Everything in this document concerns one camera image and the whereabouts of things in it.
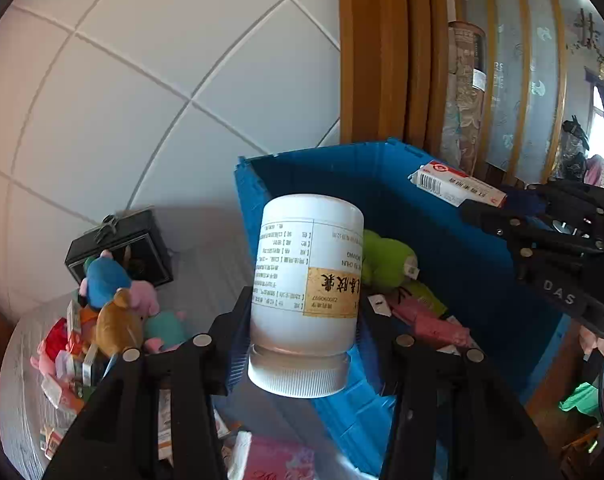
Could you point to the white red medicine box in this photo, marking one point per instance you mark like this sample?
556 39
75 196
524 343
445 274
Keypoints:
442 180

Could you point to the rolled patterned carpet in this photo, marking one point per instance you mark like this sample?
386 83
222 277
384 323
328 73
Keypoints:
462 110

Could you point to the black box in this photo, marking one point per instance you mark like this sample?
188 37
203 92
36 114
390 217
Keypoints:
146 245

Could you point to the person's right hand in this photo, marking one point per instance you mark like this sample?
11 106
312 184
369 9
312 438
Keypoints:
599 347

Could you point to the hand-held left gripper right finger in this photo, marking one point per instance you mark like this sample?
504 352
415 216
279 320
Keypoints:
382 355

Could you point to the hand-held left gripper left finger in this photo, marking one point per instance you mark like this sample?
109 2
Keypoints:
231 340

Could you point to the frosted glass sliding door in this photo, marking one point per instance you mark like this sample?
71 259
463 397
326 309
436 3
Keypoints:
512 85

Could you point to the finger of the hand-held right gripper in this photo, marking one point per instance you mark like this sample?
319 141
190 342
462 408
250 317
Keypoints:
524 199
492 220

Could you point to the blue plush toy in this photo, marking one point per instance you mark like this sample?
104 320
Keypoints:
104 280

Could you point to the white medicine bottle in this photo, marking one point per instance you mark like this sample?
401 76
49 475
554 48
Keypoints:
302 240

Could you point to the green plush toy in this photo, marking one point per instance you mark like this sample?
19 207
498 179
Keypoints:
387 260

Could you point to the pile of medicine boxes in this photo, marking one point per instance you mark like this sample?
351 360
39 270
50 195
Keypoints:
64 392

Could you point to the pink pig plush teal shirt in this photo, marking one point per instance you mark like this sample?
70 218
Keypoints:
164 327

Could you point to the blue plastic crate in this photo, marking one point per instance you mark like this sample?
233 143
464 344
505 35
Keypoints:
432 200

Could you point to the brown plush toy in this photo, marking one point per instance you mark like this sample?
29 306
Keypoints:
116 325

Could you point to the wooden door frame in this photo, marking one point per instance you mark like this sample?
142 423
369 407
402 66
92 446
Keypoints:
372 60

